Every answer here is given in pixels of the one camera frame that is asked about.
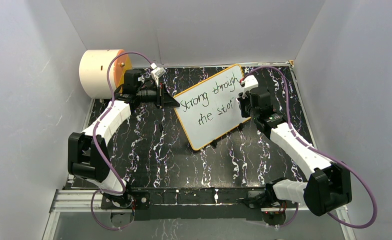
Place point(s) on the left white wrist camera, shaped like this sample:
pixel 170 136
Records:
pixel 156 71

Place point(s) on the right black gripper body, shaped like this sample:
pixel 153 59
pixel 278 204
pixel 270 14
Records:
pixel 246 110

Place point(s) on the yellow framed whiteboard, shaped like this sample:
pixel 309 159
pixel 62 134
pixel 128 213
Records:
pixel 209 109

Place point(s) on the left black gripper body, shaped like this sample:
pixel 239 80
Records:
pixel 159 98

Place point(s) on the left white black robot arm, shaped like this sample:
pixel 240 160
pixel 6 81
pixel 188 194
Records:
pixel 88 156

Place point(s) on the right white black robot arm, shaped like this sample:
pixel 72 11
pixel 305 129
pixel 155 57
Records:
pixel 328 186

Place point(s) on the aluminium front frame rail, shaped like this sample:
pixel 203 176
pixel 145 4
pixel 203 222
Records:
pixel 191 213

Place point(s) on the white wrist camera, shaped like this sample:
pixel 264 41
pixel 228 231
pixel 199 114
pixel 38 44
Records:
pixel 156 71
pixel 248 83

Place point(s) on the cream cylindrical drum orange face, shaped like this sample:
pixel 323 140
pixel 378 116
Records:
pixel 93 72

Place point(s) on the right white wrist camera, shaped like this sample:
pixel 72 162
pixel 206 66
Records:
pixel 248 83

